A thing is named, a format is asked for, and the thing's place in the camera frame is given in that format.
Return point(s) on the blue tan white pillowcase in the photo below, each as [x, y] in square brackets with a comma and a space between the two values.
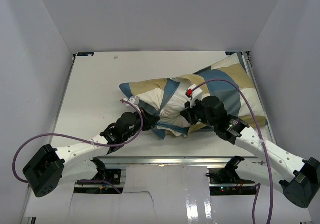
[228, 80]

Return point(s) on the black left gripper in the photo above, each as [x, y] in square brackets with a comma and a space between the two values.
[150, 120]

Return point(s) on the white pillow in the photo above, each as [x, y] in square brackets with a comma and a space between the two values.
[164, 98]

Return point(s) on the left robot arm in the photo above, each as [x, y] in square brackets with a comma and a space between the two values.
[52, 166]

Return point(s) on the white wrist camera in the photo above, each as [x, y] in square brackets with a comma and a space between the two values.
[132, 101]
[194, 94]

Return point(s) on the blue left corner sticker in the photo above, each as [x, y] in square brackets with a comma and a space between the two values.
[85, 54]

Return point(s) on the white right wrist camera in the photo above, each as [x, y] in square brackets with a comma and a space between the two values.
[194, 94]

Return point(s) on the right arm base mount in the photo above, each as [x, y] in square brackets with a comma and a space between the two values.
[224, 181]

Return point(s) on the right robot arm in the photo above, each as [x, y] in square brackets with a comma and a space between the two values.
[297, 178]

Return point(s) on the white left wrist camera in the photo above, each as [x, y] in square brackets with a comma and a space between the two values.
[132, 101]

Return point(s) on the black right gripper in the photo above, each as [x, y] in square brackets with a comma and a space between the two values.
[189, 112]

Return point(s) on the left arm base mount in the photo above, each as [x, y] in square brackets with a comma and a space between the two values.
[104, 182]

